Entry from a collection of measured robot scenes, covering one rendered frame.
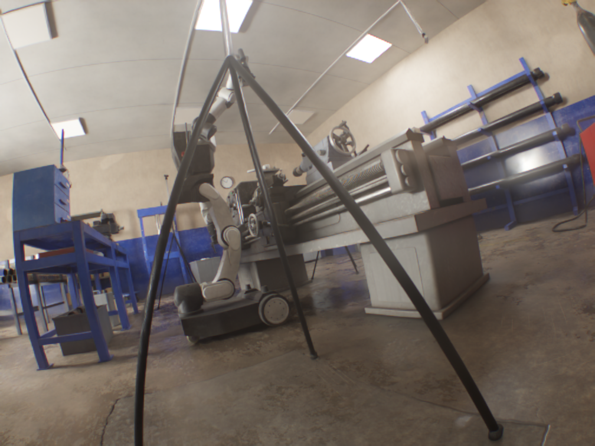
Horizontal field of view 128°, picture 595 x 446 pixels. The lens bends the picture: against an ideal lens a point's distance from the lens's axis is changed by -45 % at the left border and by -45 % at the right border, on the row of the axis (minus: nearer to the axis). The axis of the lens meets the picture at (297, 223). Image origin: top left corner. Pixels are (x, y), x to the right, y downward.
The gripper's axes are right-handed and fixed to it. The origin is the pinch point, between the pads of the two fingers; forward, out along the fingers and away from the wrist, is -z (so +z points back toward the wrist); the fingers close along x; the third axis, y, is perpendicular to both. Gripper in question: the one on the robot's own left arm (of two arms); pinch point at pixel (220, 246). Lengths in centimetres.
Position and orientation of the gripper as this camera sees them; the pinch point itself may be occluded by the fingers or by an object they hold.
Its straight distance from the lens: 203.2
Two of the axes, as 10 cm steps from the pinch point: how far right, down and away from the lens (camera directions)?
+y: -4.7, 1.8, 8.6
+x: 7.9, -3.4, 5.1
